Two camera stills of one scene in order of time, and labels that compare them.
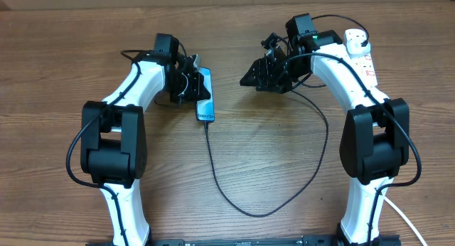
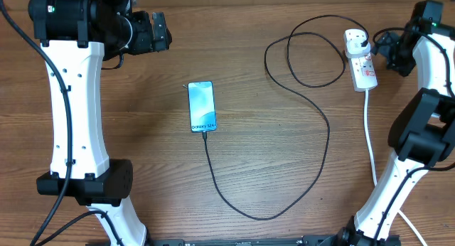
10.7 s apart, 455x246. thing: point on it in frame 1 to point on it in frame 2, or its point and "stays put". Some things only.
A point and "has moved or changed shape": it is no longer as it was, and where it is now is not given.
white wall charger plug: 355,50 stays put
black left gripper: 196,91 to 148,42
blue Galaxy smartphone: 205,109 has moved or changed shape
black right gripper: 266,77 to 383,48
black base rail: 322,240 stays put
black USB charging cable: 321,151 has moved or changed shape
